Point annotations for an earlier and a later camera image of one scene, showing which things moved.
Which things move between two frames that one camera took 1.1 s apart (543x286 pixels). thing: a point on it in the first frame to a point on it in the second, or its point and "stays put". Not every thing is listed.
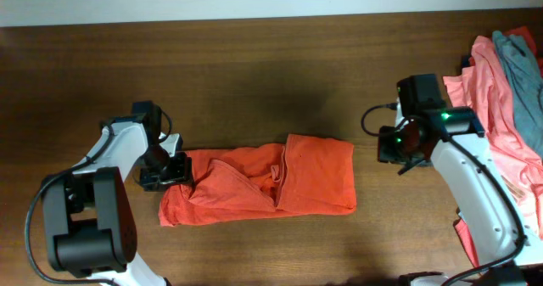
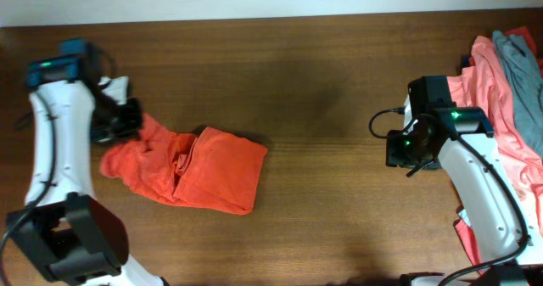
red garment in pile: [525, 32] stays put
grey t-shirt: [524, 70] stays put
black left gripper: [182, 174] to [135, 108]
